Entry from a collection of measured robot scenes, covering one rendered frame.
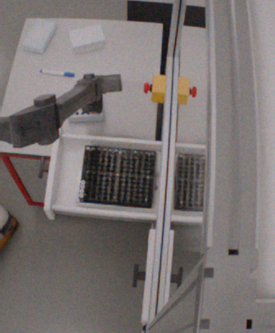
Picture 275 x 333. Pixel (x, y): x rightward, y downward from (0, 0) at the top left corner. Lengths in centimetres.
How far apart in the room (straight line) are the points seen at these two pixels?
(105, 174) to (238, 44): 114
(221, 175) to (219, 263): 7
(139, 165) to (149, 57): 50
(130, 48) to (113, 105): 26
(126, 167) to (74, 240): 93
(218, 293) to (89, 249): 206
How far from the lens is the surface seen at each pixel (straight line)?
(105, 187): 153
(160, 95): 167
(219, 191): 37
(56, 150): 156
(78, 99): 132
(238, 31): 45
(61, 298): 237
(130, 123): 177
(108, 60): 191
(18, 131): 110
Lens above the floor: 234
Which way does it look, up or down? 66 degrees down
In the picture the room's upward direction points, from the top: 3 degrees clockwise
